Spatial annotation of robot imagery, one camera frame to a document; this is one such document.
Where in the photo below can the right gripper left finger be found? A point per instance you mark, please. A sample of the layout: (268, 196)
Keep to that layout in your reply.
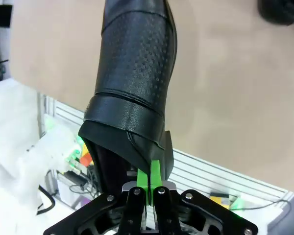
(134, 208)

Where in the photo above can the black box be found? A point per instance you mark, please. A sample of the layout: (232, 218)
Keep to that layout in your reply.
(0, 16)

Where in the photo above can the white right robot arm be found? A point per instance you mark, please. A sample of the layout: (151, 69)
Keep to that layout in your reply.
(14, 147)

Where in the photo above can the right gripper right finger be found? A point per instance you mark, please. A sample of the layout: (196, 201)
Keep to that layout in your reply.
(163, 208)

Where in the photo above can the black leather shoe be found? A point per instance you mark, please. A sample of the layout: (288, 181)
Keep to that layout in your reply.
(137, 61)
(284, 12)

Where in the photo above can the aluminium table frame rail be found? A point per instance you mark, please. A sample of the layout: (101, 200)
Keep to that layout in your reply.
(210, 176)

